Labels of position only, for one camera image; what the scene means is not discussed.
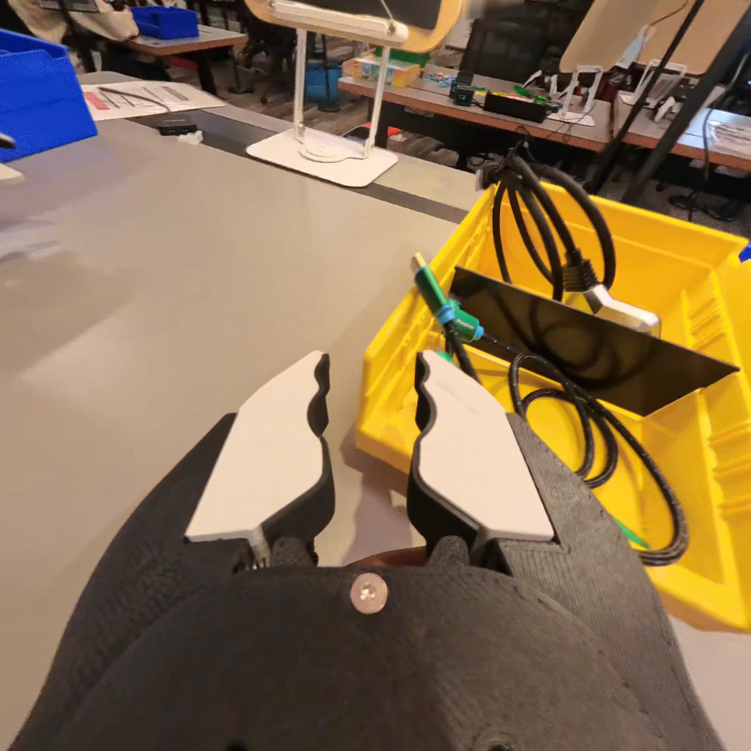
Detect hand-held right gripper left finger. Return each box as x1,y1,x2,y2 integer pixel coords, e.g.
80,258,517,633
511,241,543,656
183,350,336,552

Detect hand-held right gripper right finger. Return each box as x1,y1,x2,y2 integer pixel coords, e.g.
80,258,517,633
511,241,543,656
406,350,556,552

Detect black usb cable green plugs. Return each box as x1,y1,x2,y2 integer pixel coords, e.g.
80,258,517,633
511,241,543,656
412,252,690,568

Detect yellow plastic bin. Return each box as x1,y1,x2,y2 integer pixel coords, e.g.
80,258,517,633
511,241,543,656
355,182,751,633

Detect beige bag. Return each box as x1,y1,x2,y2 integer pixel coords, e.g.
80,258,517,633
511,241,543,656
6,0,140,43

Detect laminated paper sheet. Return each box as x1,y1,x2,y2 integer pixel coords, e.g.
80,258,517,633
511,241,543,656
81,82,226,122

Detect black bin divider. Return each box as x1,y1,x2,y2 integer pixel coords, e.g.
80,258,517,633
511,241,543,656
449,266,741,419

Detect grey desk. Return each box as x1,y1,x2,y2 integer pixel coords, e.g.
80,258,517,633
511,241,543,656
126,26,250,96

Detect desk lamp with wooden rim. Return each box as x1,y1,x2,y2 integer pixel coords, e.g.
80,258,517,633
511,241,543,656
243,0,464,190
524,0,693,125

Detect blue waste bin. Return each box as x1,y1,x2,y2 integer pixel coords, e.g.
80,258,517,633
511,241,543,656
304,59,344,113

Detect wooden desk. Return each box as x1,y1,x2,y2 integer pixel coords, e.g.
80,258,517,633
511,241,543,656
337,73,751,174

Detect black box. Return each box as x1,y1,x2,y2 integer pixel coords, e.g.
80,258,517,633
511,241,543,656
484,91,549,124

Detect green toy blocks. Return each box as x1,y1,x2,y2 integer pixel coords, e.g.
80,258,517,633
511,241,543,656
513,84,561,113

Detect colourful toy box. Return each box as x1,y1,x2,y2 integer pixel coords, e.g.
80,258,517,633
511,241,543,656
343,54,421,89

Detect black light stand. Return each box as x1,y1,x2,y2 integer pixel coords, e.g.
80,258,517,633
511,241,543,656
587,0,751,203

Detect black office chair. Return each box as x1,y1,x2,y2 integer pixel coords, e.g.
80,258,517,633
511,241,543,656
464,18,564,83

